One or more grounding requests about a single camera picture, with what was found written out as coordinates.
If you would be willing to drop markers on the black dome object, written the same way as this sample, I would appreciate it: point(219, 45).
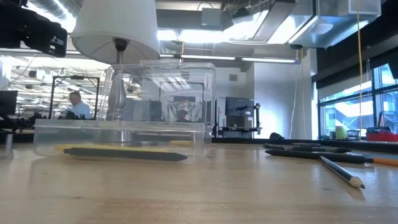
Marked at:
point(276, 136)

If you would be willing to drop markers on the white shade table lamp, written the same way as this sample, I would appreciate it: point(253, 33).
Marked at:
point(115, 18)

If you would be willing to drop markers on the silver metal post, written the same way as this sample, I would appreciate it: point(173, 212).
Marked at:
point(9, 141)

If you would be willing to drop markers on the long ceiling light fixture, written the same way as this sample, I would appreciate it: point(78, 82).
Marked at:
point(208, 57)

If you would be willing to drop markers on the orange pencil yellow eraser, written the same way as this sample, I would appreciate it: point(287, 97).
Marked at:
point(385, 161)

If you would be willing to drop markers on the red box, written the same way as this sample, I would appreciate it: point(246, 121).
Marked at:
point(382, 137)

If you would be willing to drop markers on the yellow green cup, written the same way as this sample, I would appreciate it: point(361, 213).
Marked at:
point(340, 132)

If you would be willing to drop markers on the black monitor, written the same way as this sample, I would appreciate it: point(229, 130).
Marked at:
point(7, 102)

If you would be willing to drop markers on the yellow highlighter with black print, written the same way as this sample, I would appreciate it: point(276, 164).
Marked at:
point(182, 143)

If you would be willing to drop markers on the grey wall vent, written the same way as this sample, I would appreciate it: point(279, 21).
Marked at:
point(233, 77)

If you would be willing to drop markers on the black gantry frame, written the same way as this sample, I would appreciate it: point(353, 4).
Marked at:
point(74, 77)

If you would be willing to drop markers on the black equipment on far table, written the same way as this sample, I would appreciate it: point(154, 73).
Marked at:
point(18, 121)

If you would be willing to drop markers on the dark grey striped pencil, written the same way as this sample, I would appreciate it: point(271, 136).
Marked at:
point(342, 174)

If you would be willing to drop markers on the black equipment on stand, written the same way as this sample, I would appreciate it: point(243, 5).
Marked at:
point(239, 107)

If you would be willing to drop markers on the grey ceiling box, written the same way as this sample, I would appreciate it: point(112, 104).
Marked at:
point(211, 17)

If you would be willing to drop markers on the small dark container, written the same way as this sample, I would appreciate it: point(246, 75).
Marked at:
point(353, 134)

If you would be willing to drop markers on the crinkled silver bag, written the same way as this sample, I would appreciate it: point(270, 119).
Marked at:
point(183, 110)

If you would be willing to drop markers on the clear plastic supply box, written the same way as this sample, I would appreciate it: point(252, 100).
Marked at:
point(93, 133)

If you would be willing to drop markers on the person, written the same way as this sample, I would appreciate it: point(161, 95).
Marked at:
point(79, 105)

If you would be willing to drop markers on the black ballpoint pen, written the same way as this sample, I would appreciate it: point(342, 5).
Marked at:
point(323, 149)
point(273, 146)
point(311, 154)

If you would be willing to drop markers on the black ceiling camera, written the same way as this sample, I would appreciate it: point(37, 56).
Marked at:
point(296, 46)

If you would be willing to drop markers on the black marker pen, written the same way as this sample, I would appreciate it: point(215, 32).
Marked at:
point(124, 154)

